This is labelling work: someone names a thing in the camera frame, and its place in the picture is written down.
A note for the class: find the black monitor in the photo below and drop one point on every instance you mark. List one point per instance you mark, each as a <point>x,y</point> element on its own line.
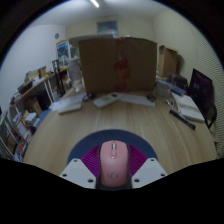
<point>201,90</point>

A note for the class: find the white flat box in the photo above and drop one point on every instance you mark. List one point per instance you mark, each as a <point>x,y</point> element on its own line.
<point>70,108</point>

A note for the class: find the white paper sheet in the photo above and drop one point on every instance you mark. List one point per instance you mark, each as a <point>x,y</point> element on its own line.
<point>135,99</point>

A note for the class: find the blue book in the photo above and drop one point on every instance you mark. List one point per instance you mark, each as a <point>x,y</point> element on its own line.
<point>171,86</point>

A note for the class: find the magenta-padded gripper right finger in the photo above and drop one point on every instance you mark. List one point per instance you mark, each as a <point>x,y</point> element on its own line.
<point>146,170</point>

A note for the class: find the dark blue round mouse pad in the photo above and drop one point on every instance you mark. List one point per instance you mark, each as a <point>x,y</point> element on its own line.
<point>83,145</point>

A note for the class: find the pink computer mouse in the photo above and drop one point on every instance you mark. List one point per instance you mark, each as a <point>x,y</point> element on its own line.
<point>114,164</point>

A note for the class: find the large brown cardboard box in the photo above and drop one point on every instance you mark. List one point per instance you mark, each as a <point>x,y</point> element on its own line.
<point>100,65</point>

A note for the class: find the round wall clock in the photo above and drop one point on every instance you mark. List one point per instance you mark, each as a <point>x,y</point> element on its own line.
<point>56,35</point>

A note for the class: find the cluttered shelf unit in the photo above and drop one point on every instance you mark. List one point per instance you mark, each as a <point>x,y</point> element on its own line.
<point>23,110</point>

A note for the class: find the ceiling tube light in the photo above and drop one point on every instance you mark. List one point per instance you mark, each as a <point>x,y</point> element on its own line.
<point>94,3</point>

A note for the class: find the small upright cardboard box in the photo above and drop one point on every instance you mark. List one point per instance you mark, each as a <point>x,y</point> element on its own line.
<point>167,61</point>

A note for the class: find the black marker pen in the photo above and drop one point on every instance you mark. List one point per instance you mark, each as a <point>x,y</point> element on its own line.
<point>182,119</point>

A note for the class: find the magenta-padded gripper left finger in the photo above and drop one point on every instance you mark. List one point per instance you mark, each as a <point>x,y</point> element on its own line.
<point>80,170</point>

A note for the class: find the white remote control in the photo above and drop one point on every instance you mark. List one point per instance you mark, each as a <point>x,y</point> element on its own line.
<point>106,100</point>

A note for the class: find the wall window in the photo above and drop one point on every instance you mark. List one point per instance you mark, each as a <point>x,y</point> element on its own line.
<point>107,28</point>

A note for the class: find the small black object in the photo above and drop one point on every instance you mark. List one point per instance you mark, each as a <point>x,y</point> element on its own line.
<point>151,97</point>

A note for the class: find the white open notebook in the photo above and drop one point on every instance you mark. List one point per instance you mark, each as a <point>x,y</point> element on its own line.
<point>188,107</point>

